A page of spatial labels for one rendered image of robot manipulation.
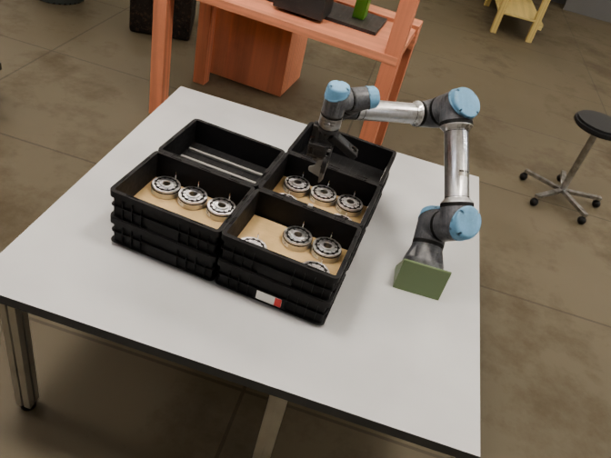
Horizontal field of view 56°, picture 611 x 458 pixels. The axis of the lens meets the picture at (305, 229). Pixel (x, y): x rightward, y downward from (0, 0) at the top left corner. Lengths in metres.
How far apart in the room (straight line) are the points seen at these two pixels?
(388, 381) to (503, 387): 1.26
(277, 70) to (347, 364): 3.27
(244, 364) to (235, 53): 3.44
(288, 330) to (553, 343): 1.88
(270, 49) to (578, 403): 3.24
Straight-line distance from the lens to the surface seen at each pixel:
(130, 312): 1.89
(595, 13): 10.62
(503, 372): 3.12
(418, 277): 2.12
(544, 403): 3.11
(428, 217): 2.15
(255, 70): 4.84
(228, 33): 4.84
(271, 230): 2.04
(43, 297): 1.95
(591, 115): 4.51
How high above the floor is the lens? 2.10
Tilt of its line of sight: 38 degrees down
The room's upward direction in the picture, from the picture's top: 15 degrees clockwise
